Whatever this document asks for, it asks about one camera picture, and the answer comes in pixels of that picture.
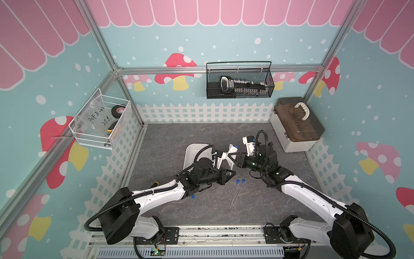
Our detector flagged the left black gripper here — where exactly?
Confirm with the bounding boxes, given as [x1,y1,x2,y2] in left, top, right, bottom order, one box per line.
[198,166,236,186]

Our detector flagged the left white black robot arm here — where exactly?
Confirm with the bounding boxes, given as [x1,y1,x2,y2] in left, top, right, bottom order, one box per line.
[84,158,236,245]

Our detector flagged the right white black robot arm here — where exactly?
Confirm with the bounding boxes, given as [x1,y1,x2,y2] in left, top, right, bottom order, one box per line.
[227,145,396,259]

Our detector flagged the white plastic tray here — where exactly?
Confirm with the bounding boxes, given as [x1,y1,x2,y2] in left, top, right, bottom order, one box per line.
[181,144,215,174]

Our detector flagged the brown lidded storage box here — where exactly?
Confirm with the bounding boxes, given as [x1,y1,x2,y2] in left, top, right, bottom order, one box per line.
[270,97,325,153]

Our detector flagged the socket wrench set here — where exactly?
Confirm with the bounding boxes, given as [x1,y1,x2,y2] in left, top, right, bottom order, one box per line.
[219,76,269,97]

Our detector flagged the black tape roll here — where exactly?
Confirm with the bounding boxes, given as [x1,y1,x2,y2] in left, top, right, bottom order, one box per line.
[111,105,126,119]

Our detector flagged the clear plastic label bag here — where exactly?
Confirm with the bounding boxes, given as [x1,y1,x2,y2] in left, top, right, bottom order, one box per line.
[76,96,111,137]

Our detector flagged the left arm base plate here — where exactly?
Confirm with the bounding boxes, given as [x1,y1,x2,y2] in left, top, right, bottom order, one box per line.
[135,227,180,245]

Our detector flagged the black wire mesh basket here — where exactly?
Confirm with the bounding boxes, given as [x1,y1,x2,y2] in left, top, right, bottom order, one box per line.
[205,61,274,99]

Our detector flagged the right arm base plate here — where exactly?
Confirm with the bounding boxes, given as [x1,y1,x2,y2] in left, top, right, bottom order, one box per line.
[263,225,307,245]

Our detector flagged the white wire wall basket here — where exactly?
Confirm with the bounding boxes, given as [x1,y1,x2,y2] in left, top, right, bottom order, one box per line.
[69,89,133,150]

